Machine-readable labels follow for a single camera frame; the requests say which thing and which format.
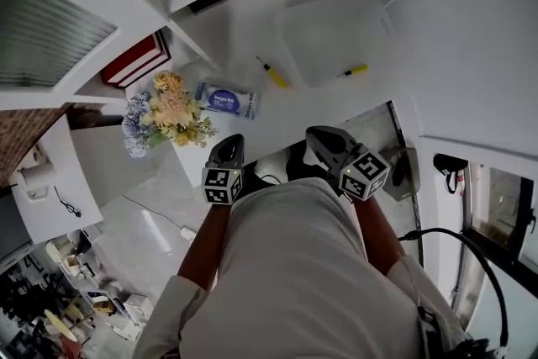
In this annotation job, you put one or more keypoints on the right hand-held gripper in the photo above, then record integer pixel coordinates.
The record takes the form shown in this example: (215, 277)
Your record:
(361, 176)

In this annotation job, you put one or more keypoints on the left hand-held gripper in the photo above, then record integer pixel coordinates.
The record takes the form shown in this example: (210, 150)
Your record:
(220, 185)

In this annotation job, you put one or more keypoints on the blue wet wipes packet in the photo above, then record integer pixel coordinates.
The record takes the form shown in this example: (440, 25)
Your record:
(227, 101)

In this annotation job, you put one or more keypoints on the yellow marker pen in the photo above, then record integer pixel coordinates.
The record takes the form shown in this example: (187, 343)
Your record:
(275, 75)
(356, 70)

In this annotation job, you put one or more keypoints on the translucent plastic storage bin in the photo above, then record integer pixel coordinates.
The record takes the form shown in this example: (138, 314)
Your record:
(336, 33)

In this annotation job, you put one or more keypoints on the person's right forearm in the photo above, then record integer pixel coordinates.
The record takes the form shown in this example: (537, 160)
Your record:
(378, 235)

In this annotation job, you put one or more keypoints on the person's left forearm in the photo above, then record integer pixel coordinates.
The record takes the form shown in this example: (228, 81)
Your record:
(204, 248)

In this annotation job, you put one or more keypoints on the yellow and blue flower bouquet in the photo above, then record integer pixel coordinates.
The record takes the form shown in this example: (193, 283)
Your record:
(172, 113)

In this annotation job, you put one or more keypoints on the grey waste bin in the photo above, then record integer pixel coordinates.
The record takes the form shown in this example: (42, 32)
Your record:
(403, 176)

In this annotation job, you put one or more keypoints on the red hardcover book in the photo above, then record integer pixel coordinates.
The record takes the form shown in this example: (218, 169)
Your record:
(126, 65)
(151, 63)

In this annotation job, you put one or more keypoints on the black bag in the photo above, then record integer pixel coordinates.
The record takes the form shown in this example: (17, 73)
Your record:
(449, 168)

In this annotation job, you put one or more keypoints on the person's light shirt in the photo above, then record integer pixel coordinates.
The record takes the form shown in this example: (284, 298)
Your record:
(294, 273)

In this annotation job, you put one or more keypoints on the white side table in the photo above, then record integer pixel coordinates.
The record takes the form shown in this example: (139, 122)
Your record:
(71, 181)

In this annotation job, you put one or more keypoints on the black-framed window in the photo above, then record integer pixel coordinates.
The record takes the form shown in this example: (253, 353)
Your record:
(496, 202)

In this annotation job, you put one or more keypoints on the white paper roll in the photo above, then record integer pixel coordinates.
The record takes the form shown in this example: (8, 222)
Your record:
(38, 178)

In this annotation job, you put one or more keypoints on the pile of assorted lab items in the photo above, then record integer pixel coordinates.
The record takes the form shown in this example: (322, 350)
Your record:
(63, 298)

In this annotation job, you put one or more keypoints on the dark grey screen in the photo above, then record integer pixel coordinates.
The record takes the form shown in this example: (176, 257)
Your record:
(12, 227)

